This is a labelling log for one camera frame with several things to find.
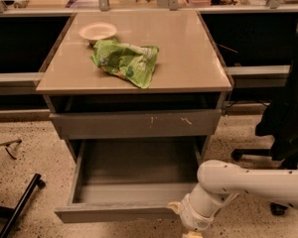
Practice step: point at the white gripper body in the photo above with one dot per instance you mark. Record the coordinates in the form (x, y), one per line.
(195, 214)

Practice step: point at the grey drawer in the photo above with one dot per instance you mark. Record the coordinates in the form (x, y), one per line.
(136, 124)
(131, 179)

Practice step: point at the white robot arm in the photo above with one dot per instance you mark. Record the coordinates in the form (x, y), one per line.
(219, 183)

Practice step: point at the grey top drawer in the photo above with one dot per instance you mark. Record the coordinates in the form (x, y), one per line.
(136, 124)

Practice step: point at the grey drawer cabinet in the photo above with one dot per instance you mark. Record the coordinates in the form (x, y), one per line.
(188, 73)

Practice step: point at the black office chair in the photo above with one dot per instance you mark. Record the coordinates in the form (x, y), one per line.
(280, 120)

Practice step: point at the green crumpled chip bag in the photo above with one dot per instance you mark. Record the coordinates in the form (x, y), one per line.
(126, 61)

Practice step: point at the black chair base left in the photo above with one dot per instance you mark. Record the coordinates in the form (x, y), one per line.
(11, 214)

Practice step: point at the white paper bowl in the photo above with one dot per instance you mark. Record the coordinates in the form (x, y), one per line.
(97, 31)

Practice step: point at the grey metal floor bracket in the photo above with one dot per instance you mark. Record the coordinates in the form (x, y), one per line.
(11, 147)

